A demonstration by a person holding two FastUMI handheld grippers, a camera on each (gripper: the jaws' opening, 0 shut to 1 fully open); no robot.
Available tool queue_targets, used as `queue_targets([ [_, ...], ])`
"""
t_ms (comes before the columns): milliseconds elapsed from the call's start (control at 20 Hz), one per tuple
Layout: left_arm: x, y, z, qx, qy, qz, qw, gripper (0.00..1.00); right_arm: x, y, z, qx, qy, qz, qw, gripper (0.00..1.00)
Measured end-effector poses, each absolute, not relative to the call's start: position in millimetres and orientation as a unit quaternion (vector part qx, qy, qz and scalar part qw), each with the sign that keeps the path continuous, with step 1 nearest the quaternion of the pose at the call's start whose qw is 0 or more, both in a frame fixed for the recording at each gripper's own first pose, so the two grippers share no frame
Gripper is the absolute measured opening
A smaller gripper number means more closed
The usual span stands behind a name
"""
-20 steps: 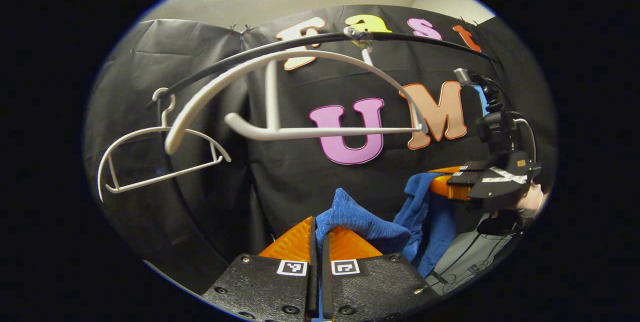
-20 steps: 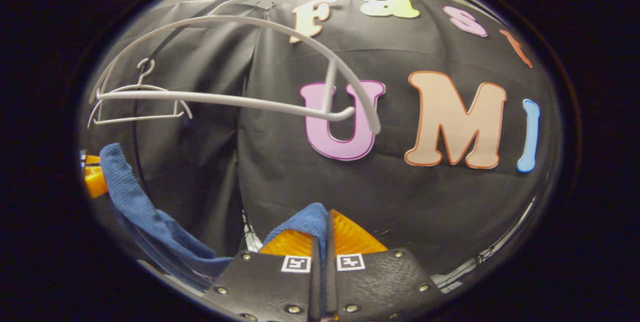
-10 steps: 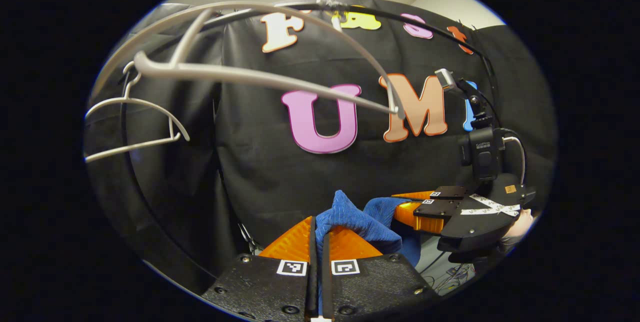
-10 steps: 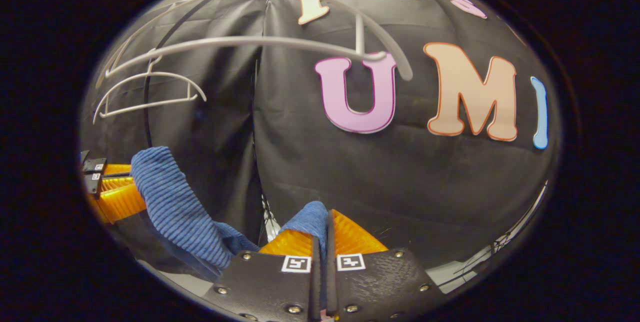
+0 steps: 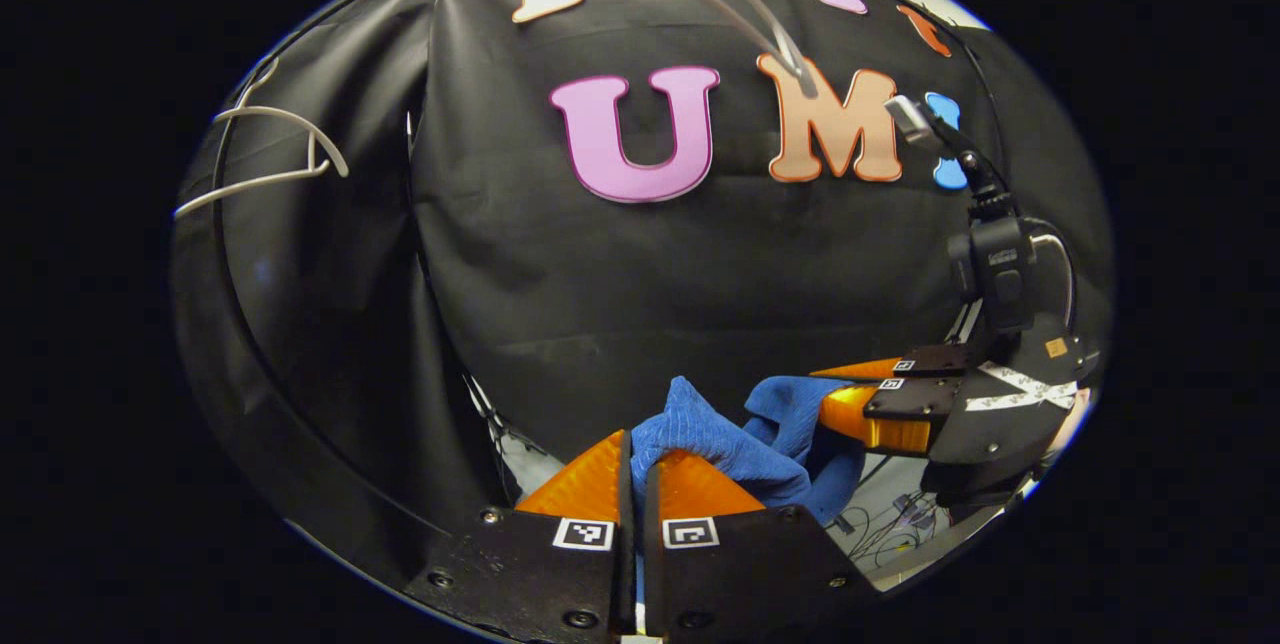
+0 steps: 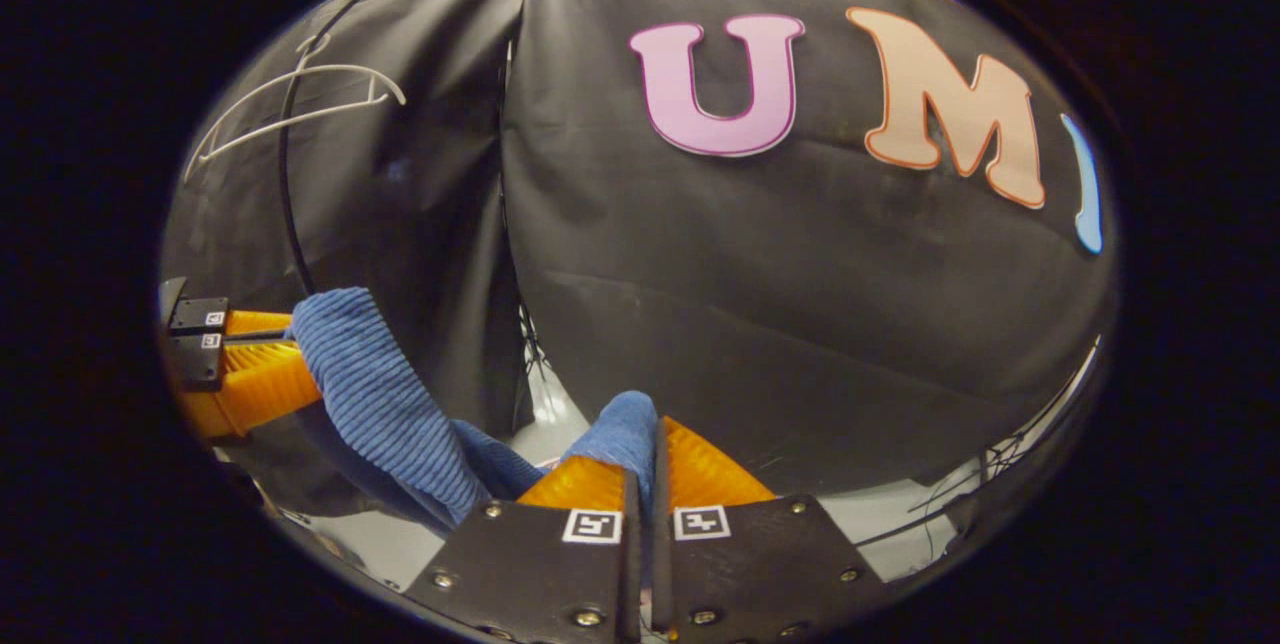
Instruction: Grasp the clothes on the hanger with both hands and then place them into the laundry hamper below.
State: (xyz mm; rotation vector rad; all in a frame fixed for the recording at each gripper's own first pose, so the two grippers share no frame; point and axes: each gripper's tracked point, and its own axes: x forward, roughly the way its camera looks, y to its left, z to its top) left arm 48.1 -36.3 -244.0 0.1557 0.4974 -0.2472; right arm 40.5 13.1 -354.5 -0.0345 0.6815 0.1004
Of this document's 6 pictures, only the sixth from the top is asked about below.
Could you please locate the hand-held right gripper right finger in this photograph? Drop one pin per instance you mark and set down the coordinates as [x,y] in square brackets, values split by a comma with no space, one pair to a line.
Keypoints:
[760,564]

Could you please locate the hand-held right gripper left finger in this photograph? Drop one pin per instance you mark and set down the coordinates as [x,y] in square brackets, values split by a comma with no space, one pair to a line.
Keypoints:
[540,564]

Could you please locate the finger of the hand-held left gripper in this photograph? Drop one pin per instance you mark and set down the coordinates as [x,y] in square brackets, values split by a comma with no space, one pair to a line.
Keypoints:
[195,316]
[200,364]

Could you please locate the white plastic hanger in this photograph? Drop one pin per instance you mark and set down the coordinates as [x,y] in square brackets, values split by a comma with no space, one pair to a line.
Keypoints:
[345,70]

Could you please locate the black backdrop cloth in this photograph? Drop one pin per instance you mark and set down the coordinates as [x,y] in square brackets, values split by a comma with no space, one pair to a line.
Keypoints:
[700,304]

